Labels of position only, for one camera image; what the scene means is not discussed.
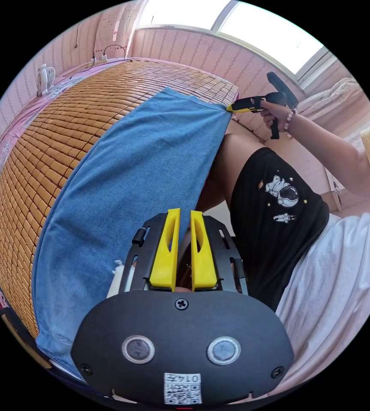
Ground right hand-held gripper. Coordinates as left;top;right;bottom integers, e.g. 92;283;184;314
226;91;291;140

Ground person's right hand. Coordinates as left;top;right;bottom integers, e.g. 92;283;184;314
262;101;297;131

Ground black cable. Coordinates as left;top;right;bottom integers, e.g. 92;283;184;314
69;44;133;80

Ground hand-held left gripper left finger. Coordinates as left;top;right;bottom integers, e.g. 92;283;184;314
149;208;181;292

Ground white dotted curtain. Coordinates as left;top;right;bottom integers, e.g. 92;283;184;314
295;77;370;135

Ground bed with woven mat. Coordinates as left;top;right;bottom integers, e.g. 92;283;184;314
0;57;241;370

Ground person's body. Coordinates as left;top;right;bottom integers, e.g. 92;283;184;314
196;133;370;386

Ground window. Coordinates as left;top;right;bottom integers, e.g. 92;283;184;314
137;0;338;92

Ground white fan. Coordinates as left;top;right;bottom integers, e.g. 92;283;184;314
36;63;57;97

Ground person's right forearm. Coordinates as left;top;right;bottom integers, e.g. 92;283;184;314
286;109;370;197

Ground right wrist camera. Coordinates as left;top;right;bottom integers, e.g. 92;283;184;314
266;71;300;110

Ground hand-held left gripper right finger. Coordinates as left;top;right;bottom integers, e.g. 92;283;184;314
190;210;218;292

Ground blue jeans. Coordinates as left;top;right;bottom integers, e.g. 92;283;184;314
32;86;234;383

